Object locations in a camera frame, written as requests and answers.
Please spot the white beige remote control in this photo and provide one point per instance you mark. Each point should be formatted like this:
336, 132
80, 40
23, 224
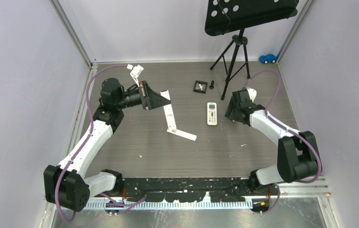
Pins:
211, 114

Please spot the small black square box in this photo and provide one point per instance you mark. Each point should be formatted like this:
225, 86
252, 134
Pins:
200, 87

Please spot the black chess piece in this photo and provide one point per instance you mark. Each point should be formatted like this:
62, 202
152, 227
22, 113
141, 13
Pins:
211, 86

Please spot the white remote back cover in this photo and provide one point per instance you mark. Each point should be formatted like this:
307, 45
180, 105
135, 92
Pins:
183, 134

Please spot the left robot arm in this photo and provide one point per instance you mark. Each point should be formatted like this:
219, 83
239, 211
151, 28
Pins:
66, 184

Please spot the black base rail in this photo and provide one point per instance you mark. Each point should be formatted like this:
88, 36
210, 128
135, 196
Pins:
186, 190

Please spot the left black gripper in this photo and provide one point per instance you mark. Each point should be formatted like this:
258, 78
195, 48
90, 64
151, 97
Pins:
150, 99

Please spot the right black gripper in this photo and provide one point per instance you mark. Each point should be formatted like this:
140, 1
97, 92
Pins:
230, 112

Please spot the black music stand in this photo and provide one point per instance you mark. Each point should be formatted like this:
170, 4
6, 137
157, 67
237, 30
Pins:
226, 16

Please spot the blue toy car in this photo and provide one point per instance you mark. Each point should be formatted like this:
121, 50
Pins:
269, 58

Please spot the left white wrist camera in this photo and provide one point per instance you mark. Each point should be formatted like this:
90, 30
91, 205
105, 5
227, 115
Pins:
135, 72

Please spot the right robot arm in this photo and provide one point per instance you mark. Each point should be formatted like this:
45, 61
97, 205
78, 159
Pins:
297, 152

